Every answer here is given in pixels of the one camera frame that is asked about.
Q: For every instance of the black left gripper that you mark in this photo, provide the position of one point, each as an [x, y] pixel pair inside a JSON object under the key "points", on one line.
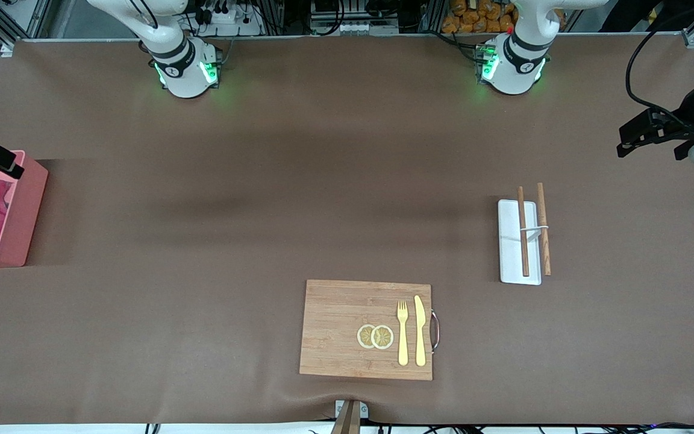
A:
{"points": [[686, 122]]}

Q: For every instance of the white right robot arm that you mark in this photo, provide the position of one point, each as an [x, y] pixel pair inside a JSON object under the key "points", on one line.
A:
{"points": [[181, 72]]}

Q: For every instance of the pink box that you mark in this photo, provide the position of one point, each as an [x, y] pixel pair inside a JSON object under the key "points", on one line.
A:
{"points": [[28, 211]]}

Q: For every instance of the wooden rack rod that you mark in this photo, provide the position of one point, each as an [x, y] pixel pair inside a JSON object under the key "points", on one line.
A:
{"points": [[544, 253], [523, 241]]}

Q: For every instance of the white towel rack base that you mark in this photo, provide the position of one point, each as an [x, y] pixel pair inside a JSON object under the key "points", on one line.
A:
{"points": [[509, 253]]}

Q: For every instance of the orange snack bags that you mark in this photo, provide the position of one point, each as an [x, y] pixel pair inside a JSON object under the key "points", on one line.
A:
{"points": [[479, 21]]}

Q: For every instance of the white power strip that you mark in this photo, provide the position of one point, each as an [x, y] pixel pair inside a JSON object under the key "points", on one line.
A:
{"points": [[226, 18]]}

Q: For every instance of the yellow knife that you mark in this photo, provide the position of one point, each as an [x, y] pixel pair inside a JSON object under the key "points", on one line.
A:
{"points": [[420, 337]]}

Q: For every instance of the grey electronics box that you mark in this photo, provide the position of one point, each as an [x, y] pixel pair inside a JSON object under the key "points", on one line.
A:
{"points": [[353, 27]]}

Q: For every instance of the yellow fork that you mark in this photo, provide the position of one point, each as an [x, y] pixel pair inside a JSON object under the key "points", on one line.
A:
{"points": [[403, 343]]}

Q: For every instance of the lemon slice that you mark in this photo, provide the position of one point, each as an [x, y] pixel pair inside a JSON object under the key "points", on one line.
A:
{"points": [[383, 337], [364, 336]]}

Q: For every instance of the bamboo cutting board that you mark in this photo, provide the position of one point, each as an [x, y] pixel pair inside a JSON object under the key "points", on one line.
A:
{"points": [[335, 325]]}

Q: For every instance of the camera mount post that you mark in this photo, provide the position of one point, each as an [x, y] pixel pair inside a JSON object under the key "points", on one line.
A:
{"points": [[347, 422]]}

